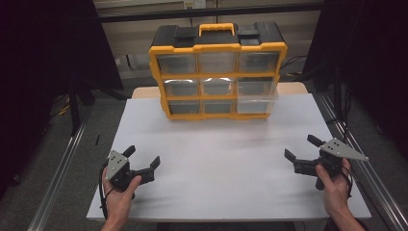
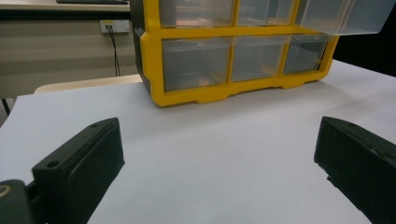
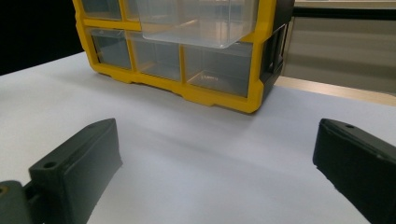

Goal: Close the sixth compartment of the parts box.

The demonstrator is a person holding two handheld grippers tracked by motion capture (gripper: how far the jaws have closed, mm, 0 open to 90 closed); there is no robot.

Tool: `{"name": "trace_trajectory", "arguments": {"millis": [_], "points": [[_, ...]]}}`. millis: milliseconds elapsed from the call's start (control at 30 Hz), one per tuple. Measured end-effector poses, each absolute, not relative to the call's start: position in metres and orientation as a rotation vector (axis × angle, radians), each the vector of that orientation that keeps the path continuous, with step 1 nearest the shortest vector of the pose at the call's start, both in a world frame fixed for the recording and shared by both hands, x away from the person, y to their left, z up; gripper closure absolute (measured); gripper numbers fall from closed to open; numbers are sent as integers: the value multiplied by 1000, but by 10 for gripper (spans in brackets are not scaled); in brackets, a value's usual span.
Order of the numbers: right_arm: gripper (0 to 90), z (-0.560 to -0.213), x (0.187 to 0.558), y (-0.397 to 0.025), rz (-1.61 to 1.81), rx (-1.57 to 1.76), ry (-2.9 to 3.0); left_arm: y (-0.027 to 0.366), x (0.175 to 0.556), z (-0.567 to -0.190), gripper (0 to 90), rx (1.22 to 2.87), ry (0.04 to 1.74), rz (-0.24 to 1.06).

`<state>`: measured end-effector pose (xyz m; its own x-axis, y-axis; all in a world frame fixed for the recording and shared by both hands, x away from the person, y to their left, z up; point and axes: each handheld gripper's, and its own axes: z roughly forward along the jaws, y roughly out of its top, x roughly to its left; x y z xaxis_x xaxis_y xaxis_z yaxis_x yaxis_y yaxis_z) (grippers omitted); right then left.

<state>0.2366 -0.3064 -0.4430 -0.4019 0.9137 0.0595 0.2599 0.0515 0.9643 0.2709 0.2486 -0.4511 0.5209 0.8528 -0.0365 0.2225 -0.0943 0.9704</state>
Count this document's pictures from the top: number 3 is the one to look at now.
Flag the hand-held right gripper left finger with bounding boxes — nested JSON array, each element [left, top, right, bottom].
[[28, 118, 123, 224]]

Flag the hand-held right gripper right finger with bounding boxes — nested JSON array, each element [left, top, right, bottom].
[[312, 118, 396, 224]]

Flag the yellow drawer organizer cabinet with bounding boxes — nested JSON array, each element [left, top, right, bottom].
[[72, 0, 295, 114]]

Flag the clear plastic drawer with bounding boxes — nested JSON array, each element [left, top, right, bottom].
[[126, 31, 183, 82], [183, 41, 254, 98], [87, 27, 133, 70], [135, 0, 260, 49], [80, 0, 123, 21]]

